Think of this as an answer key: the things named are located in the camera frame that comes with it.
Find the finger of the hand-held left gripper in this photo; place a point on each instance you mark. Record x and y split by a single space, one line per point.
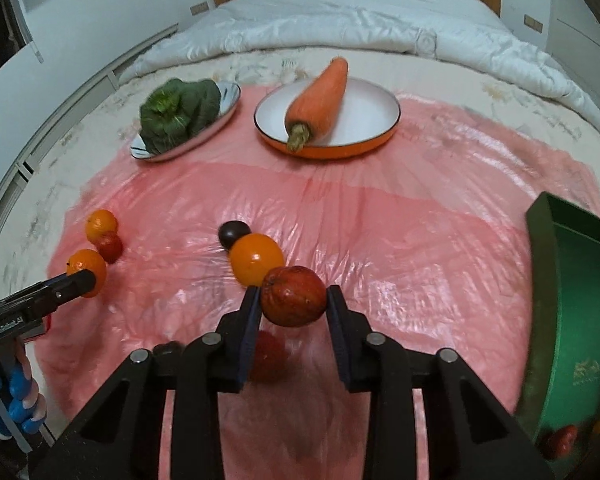
72 284

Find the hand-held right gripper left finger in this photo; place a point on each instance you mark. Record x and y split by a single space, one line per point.
247 332

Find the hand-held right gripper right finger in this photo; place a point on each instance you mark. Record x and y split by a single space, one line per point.
338 342

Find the small red apple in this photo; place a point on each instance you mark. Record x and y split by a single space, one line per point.
111 249

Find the large red apple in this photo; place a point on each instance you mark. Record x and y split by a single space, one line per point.
292 297

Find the small orange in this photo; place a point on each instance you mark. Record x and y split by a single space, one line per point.
100 224

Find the large orange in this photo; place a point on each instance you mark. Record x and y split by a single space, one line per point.
252 260

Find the green metal tray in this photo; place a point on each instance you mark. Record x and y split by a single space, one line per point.
570 310

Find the person's left hand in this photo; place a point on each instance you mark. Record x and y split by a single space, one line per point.
17 395

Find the dark plum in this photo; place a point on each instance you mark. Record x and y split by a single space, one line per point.
230 232
169 347

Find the floral bed sheet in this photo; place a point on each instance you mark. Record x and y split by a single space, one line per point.
45 180

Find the pink plastic sheet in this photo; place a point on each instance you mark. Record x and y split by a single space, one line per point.
405 240

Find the white cabinet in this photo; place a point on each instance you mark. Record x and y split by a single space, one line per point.
10 90

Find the green leafy vegetable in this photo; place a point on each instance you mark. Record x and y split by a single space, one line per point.
180 110

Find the orange rimmed white plate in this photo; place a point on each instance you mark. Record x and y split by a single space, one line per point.
365 110

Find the striped oval plate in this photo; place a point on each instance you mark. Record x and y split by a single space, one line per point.
225 97

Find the carrot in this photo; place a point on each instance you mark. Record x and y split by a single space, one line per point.
320 100

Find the white duvet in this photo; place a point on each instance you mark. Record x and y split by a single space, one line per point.
355 25

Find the white wardrobe with shelves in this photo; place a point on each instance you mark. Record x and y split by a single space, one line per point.
580 35

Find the wall socket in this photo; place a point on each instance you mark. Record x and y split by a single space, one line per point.
199 8
533 23

